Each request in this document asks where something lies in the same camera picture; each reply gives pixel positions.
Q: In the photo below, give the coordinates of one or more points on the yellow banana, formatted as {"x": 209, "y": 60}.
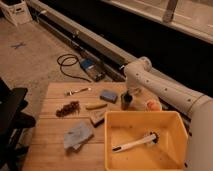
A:
{"x": 96, "y": 105}

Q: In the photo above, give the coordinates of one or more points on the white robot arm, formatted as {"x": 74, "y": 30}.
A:
{"x": 195, "y": 105}

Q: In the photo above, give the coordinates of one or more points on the grey blue cloth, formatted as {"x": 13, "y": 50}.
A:
{"x": 77, "y": 135}

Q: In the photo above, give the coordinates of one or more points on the orange fruit bowl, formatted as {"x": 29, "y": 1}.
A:
{"x": 153, "y": 105}

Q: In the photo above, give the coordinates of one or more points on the white dish brush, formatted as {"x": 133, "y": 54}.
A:
{"x": 151, "y": 138}

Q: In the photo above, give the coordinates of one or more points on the brown dried bunch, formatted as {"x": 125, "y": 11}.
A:
{"x": 71, "y": 108}

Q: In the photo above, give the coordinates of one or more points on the blue sponge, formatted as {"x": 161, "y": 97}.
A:
{"x": 109, "y": 96}

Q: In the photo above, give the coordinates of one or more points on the dark metal cup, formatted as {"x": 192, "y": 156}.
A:
{"x": 125, "y": 101}

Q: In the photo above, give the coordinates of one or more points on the white cardboard box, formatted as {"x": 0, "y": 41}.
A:
{"x": 16, "y": 14}

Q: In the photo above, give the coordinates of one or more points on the metal fork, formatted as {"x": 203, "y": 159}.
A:
{"x": 69, "y": 93}

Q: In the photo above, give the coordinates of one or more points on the yellow plastic bin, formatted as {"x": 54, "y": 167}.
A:
{"x": 167, "y": 154}

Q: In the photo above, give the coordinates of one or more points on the blue power box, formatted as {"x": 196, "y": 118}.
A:
{"x": 93, "y": 71}

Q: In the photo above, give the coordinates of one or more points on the wooden block brush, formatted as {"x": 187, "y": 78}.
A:
{"x": 97, "y": 118}

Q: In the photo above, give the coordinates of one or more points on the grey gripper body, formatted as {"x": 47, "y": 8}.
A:
{"x": 134, "y": 91}

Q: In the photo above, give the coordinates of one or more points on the black chair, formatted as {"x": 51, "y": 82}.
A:
{"x": 12, "y": 122}

